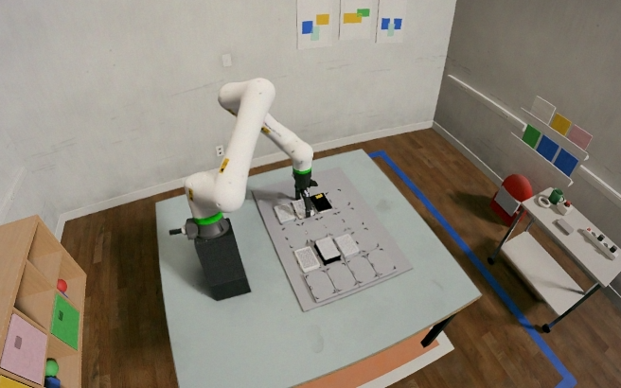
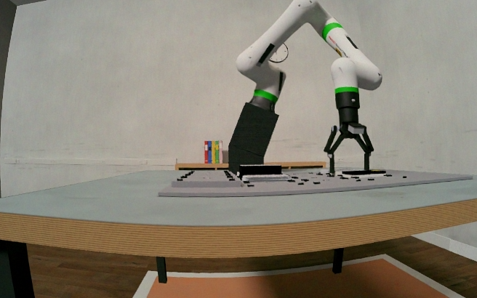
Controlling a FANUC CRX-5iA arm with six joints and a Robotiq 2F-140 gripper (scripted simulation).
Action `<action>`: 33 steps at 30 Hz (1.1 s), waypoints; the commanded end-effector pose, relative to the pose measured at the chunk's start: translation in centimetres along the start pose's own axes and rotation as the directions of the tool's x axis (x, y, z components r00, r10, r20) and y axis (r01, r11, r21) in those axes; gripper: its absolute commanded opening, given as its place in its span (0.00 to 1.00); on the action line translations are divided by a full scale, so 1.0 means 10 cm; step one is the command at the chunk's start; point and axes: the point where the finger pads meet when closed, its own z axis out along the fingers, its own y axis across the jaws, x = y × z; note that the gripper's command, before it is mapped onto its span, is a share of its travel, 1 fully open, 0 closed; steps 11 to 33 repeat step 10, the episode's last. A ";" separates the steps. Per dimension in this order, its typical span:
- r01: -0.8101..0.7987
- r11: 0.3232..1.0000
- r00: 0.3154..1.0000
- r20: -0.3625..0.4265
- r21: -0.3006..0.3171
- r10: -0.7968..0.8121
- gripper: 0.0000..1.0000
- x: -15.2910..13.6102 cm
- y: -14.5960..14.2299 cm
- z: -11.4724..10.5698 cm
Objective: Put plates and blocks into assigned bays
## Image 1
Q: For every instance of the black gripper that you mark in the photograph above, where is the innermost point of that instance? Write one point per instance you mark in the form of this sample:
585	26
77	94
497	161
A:
302	188

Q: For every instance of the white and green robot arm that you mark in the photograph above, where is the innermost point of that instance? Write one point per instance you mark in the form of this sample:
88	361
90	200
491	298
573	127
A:
210	195

